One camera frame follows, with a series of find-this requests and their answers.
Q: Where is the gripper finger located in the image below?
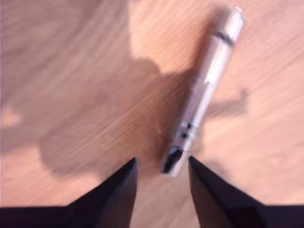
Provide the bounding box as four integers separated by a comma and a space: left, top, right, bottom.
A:
68, 156, 138, 228
188, 155, 265, 228

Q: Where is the metallic silver laser pointer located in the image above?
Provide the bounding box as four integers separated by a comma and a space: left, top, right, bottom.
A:
161, 6, 246, 179

